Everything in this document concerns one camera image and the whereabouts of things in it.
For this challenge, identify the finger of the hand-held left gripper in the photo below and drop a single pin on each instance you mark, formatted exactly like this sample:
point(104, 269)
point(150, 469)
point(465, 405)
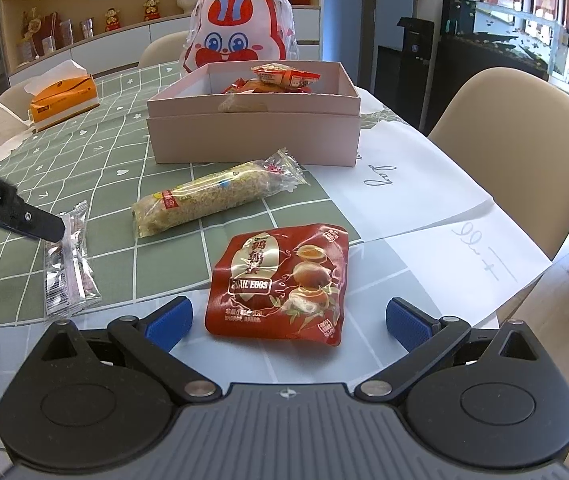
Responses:
point(14, 210)

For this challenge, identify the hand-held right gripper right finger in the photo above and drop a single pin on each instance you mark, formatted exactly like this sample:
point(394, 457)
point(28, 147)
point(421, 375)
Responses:
point(409, 325)

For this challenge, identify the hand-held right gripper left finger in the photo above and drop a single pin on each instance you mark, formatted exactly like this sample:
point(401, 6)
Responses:
point(169, 325)

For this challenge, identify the clear stick snack packet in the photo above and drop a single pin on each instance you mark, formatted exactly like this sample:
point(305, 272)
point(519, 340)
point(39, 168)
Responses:
point(67, 270)

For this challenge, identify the red egg snack packet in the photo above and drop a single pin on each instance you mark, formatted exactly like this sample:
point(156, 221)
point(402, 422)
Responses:
point(274, 285)

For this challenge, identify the long rice bar packet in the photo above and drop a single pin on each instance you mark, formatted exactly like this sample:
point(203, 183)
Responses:
point(204, 195)

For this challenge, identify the pink cardboard box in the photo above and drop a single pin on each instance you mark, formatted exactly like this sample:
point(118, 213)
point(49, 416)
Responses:
point(254, 140)

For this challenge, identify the short rice bar packet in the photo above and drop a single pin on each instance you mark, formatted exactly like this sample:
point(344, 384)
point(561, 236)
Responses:
point(242, 102)

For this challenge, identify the orange snack packet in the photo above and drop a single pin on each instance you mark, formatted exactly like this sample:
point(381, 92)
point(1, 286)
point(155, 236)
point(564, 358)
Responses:
point(289, 79)
point(254, 87)

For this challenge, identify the cream scalloped table cover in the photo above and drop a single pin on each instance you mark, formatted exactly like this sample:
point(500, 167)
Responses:
point(4, 150)

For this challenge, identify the white script paper sheet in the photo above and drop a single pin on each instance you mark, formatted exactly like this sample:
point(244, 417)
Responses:
point(404, 185)
point(474, 260)

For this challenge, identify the green checked tablecloth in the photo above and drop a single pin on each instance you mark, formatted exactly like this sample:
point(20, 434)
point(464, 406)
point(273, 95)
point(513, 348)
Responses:
point(114, 240)

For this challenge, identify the beige chair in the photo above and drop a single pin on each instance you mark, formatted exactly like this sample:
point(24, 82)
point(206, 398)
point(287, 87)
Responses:
point(14, 97)
point(509, 150)
point(164, 50)

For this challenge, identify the orange tissue box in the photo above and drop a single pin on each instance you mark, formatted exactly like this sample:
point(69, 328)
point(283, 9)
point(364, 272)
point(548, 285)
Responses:
point(64, 102)

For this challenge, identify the red figurine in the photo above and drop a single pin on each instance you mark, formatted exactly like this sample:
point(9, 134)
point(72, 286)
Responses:
point(112, 20)
point(151, 10)

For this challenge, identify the black water dispenser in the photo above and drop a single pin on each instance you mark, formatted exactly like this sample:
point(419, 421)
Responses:
point(414, 60)

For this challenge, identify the red white rabbit bag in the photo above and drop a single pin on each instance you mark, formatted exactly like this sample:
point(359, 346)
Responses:
point(237, 35)

